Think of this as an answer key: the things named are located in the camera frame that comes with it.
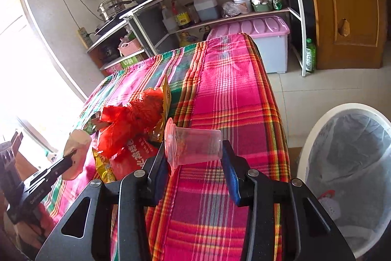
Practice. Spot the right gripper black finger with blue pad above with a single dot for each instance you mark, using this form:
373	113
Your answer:
288	209

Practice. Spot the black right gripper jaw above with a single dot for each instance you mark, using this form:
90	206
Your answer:
65	161

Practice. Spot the beige paper cup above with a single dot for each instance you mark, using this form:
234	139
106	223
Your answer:
78	144

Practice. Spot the yellow orange snack wrapper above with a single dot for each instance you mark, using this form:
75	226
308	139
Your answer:
103	167

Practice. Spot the red plastic bag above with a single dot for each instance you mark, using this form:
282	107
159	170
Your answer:
138	117

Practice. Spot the red snack packet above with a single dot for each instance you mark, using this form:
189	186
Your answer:
132	157

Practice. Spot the clear plastic cup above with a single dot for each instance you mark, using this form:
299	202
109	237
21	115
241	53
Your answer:
184	146

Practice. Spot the white trash bin with liner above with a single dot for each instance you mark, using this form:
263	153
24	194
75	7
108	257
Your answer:
345	162

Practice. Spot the person's left hand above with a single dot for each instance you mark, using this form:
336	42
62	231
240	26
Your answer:
34	234

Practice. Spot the small green wrapper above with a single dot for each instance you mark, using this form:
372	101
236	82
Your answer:
94	124

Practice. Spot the large yellow snack bag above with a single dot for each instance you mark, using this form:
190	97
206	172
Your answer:
157	135

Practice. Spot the white power strip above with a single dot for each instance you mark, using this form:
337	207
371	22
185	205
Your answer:
85	37

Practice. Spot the pink plastic basket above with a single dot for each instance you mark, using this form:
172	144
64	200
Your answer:
128	47

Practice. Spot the pink plaid tablecloth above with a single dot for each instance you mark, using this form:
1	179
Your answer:
220	91

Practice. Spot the steel steamer pot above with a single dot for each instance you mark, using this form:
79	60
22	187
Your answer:
110	8

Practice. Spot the green bottle on floor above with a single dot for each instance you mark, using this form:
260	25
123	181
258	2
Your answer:
310	55

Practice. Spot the yellow label vinegar bottle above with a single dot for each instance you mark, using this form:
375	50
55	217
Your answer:
180	14

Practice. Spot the pink lid storage box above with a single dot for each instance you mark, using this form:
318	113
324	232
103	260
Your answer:
270	34

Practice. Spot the white oil jug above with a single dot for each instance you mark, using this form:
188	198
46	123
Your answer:
207	10

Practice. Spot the white plastic tub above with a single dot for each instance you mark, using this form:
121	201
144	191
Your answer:
244	6

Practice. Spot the wooden door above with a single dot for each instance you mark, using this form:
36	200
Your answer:
350	33

